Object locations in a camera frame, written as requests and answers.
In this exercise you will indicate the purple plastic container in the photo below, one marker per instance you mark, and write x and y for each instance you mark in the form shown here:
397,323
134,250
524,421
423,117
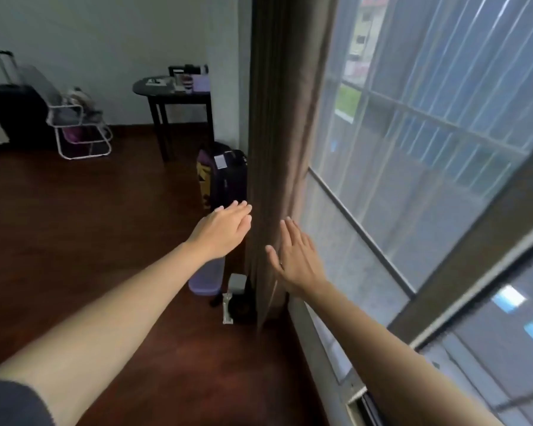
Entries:
206,277

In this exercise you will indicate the white folding chair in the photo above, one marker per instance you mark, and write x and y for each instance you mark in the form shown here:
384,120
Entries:
82,128

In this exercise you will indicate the purple and yellow suitcase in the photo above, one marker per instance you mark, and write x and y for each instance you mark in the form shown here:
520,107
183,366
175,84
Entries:
224,172

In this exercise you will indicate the purple book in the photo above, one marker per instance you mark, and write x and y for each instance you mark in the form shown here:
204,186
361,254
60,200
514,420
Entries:
200,83

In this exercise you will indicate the window frame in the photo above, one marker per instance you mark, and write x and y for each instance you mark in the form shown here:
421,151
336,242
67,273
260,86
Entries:
471,261

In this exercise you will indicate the white papers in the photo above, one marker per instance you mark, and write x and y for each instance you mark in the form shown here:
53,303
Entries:
157,81

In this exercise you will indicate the person's right forearm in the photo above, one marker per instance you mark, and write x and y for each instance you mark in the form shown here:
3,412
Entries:
382,354

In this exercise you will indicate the grey white box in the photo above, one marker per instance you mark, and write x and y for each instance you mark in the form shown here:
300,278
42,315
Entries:
238,283

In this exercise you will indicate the bundle of bags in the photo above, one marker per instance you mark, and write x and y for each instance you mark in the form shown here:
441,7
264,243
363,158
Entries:
83,101

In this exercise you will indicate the person's left hand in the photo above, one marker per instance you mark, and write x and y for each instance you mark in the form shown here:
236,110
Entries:
220,232

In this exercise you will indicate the sheer white curtain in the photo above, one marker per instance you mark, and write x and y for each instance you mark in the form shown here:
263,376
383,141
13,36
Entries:
426,106

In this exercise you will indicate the person's right hand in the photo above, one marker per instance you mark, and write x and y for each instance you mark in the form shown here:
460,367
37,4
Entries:
300,266

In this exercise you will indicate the dark bottle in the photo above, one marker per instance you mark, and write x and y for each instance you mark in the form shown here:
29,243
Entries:
189,77

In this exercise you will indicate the person's left forearm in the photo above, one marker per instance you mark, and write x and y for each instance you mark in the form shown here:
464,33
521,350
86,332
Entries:
97,314

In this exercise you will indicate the grey shirt sleeve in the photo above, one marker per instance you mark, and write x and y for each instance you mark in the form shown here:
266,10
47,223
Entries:
9,405

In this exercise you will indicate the brown curtain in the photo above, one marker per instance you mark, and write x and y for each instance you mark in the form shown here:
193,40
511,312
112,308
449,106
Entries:
284,128

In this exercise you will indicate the person's left thumb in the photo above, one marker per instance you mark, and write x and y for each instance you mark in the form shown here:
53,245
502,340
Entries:
218,209

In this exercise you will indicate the round black table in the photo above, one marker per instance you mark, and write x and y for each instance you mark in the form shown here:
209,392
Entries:
168,96

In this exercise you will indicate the person's right thumb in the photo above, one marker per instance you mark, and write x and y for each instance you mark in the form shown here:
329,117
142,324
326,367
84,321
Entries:
274,260

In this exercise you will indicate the white bracket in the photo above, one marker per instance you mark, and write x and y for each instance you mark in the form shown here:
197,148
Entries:
227,308

